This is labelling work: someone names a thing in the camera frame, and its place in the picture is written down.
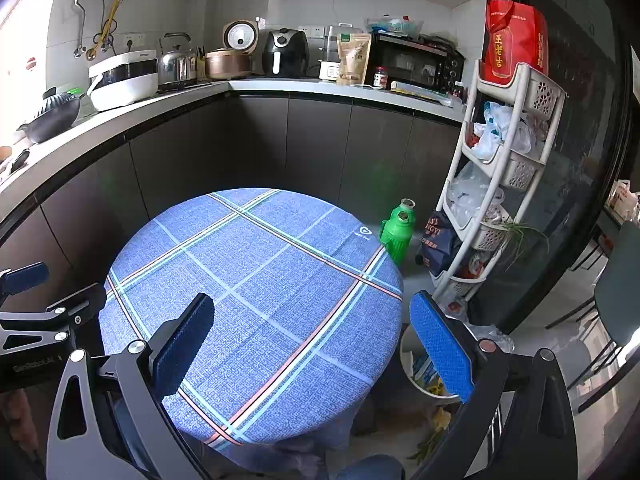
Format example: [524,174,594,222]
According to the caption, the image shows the bundle of clear plastic bags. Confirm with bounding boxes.
[445,162,506,233]

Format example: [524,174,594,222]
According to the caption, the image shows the flat green yellow packet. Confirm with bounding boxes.
[390,80,458,103]

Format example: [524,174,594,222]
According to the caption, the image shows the blue white plastic bag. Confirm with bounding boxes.
[482,101,514,134]

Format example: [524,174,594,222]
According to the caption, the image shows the person's leg in jeans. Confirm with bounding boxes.
[340,454,406,480]

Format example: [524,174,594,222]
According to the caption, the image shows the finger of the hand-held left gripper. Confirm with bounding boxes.
[0,261,51,307]
[0,282,107,357]

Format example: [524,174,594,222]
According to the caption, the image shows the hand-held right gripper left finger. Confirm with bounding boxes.
[46,291,217,480]

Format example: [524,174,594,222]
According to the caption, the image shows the dark dining table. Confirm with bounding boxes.
[570,205,640,271]

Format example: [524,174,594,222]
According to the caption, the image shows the stainless steel kettle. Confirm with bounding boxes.
[158,32,198,86]

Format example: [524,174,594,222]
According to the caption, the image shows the red gift bag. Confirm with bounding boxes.
[484,0,550,81]

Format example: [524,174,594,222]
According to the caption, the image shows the yellow gas hose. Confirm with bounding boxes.
[99,0,122,52]

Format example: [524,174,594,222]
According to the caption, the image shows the white storage rack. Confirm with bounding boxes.
[432,62,568,311]

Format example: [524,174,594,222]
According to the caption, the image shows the green onion stalks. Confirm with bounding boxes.
[500,217,551,261]

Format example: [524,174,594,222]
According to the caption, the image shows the dark base cabinet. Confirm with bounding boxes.
[0,92,466,311]

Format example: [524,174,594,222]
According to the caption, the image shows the gold cooking pot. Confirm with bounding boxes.
[206,49,253,81]

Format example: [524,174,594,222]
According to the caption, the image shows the wilted yellow green stalks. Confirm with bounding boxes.
[407,405,453,463]

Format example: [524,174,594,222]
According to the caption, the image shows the white trash bin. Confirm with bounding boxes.
[399,322,463,403]

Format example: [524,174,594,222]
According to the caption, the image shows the brown paper pouch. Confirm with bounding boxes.
[336,33,372,86]

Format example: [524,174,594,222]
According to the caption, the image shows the black microwave oven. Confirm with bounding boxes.
[372,32,466,92]

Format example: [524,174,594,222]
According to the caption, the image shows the clear plastic bag on floor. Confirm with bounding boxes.
[465,322,516,356]

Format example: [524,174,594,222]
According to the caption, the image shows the black air fryer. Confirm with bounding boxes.
[262,28,310,78]

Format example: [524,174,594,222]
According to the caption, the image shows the blue plaid tablecloth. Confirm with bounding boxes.
[99,187,405,471]

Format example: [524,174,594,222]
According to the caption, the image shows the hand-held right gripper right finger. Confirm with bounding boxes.
[409,290,581,480]

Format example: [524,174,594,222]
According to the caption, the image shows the stainless steel steamer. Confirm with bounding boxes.
[319,24,354,82]

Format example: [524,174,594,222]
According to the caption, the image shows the white black multi cooker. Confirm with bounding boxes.
[87,50,161,112]

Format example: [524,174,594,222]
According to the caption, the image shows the beige bag with red print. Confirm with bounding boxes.
[607,179,640,216]

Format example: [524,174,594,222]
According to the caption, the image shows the dark blue printed bag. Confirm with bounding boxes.
[416,210,463,276]

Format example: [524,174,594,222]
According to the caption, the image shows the black wok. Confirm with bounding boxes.
[17,87,83,143]

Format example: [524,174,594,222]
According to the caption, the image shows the clear bag of packets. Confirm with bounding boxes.
[367,15,423,36]

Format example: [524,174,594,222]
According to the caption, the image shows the teal dining chair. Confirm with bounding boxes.
[545,220,640,413]

